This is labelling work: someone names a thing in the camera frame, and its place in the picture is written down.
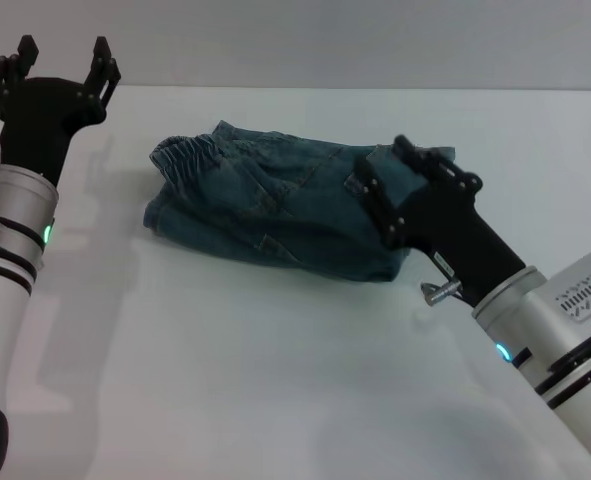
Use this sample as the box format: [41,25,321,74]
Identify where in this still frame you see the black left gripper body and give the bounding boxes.
[0,76,107,187]

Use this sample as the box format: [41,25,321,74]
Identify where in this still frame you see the blue denim shorts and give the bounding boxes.
[143,119,457,284]

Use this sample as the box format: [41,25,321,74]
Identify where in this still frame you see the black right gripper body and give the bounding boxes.
[398,172,527,307]

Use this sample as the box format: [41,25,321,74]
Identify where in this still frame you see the silver cable connector plug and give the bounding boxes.
[420,278,464,307]

